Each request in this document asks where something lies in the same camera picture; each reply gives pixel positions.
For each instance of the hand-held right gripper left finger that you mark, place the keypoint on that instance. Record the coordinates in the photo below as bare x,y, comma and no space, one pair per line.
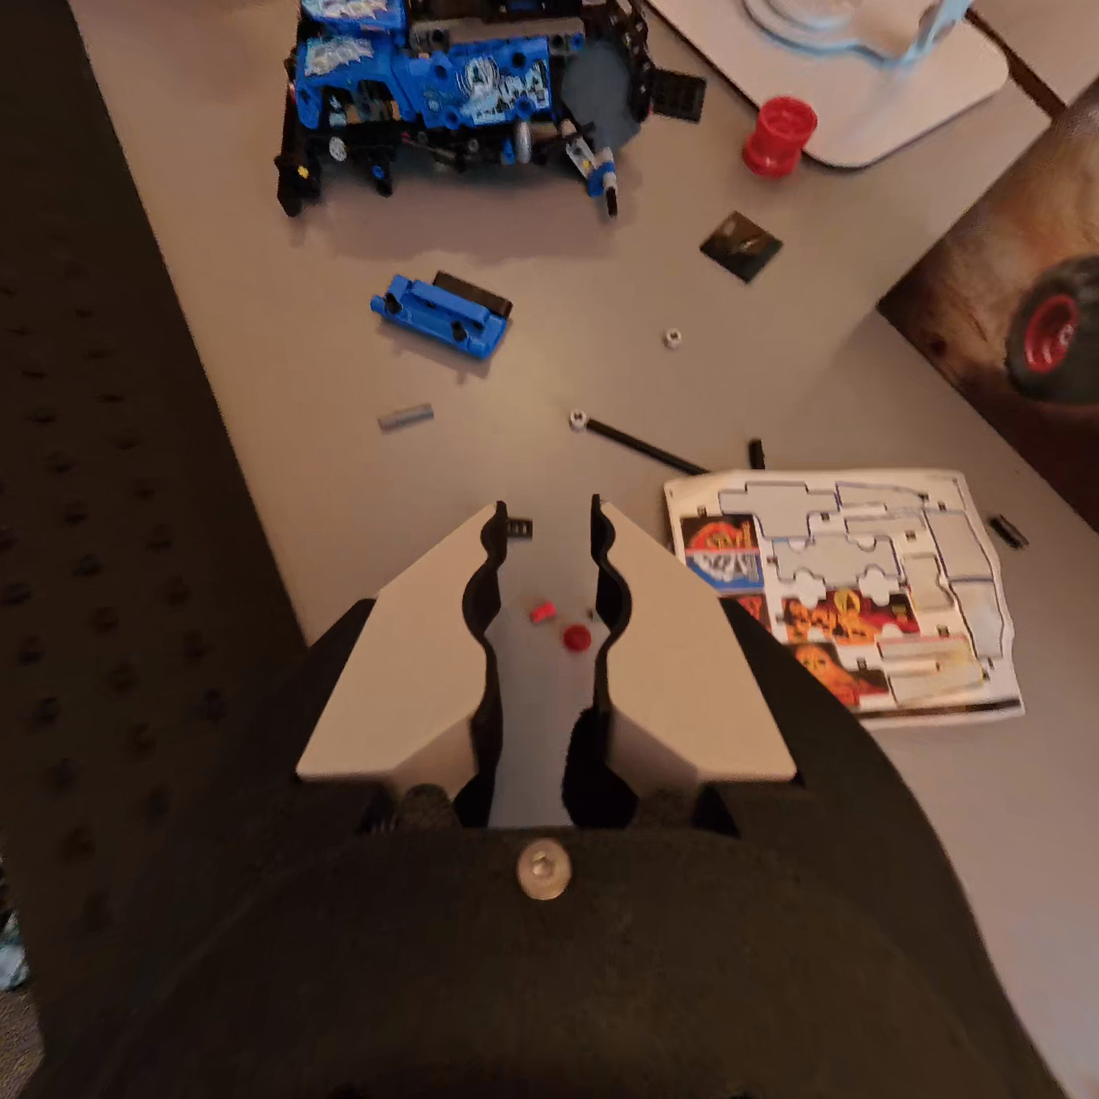
396,687

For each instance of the sticker sheet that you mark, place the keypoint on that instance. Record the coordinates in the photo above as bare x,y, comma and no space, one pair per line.
859,593

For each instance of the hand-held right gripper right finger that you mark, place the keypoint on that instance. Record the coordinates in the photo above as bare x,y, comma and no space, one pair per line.
695,687

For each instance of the blue panel piece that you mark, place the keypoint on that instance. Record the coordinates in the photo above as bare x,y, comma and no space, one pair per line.
443,315

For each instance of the grey axle pin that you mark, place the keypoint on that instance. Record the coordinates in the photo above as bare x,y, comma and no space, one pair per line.
406,417

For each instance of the toy truck model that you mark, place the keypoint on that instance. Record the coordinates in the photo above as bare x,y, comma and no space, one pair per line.
447,85

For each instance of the black toy set box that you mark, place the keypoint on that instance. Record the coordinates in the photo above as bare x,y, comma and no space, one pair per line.
1005,282

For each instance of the red wheel rim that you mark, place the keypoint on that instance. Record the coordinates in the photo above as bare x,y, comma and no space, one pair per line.
778,137

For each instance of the black axle rod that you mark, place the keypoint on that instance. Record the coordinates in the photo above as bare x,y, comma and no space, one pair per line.
644,446

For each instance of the black flat tile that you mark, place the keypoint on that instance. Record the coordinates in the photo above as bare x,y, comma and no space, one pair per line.
740,247

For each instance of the black perforated panel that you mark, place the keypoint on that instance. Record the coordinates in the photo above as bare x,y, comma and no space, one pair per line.
104,515

